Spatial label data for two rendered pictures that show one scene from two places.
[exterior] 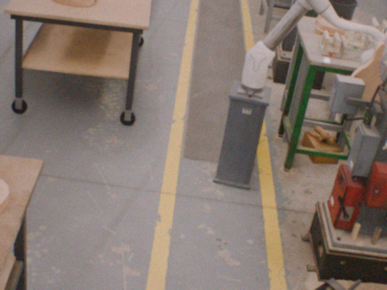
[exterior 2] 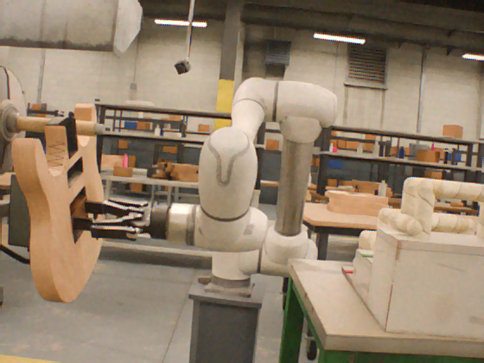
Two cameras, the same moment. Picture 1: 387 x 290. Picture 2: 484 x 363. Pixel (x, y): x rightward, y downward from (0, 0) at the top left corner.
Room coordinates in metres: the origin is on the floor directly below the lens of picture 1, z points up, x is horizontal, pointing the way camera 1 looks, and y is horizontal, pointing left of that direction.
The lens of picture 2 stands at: (3.85, -1.98, 1.22)
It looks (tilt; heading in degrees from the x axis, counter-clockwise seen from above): 3 degrees down; 92
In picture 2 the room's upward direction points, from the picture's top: 5 degrees clockwise
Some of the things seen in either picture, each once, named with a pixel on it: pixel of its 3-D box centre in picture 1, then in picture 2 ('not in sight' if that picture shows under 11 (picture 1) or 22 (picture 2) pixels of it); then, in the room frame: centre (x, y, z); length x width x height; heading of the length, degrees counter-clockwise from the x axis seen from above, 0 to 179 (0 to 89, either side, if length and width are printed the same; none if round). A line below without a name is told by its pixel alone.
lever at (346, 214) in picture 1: (344, 209); not in sight; (2.89, -0.91, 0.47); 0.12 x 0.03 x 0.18; 92
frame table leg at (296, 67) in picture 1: (291, 89); not in sight; (4.57, -0.71, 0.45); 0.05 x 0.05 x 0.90; 2
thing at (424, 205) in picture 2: not in sight; (423, 213); (4.17, -1.22, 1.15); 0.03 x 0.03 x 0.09
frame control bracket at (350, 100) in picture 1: (362, 102); (0, 209); (3.18, -0.91, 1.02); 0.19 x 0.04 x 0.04; 92
